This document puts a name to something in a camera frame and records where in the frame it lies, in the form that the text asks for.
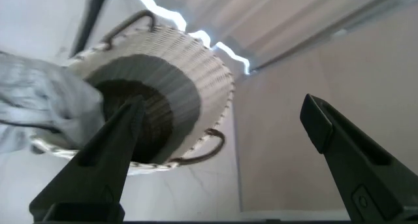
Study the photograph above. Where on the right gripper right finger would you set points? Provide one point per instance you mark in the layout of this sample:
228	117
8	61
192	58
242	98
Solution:
356	175

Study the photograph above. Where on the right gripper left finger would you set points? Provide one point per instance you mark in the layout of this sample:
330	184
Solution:
104	171

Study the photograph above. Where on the pale grey shorts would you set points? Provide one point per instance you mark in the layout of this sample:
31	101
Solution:
42	93

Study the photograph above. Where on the white laundry basket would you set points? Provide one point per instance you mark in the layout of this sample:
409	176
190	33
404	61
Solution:
196	70

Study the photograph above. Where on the black clothes rack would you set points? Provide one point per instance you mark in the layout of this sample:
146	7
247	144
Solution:
89	21

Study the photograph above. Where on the white curtain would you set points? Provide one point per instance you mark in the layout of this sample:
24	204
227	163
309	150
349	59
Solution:
261	15

